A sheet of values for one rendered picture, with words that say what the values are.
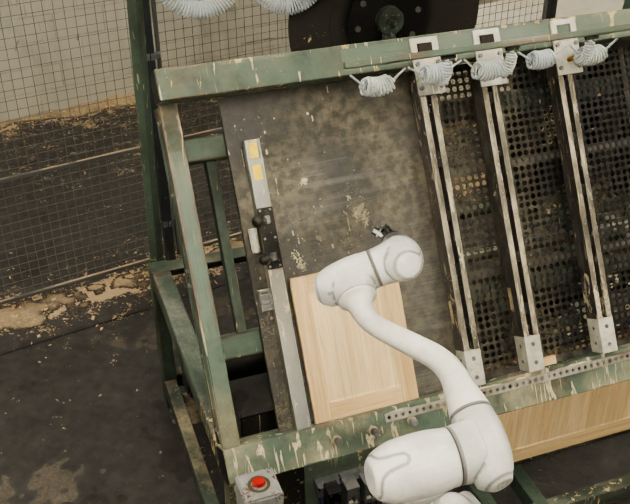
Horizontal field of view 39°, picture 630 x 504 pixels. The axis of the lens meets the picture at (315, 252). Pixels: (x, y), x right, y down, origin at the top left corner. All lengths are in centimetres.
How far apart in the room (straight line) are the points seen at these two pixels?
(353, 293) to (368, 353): 79
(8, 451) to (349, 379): 193
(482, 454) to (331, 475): 112
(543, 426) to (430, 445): 186
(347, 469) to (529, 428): 97
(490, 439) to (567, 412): 182
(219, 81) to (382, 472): 139
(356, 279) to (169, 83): 93
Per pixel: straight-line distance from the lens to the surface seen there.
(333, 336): 298
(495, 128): 320
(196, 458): 393
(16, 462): 435
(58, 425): 447
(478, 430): 202
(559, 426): 386
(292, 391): 294
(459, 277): 310
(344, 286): 227
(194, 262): 283
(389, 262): 226
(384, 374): 306
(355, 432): 302
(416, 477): 196
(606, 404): 393
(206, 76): 284
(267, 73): 288
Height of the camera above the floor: 294
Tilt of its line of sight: 32 degrees down
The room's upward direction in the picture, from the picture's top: straight up
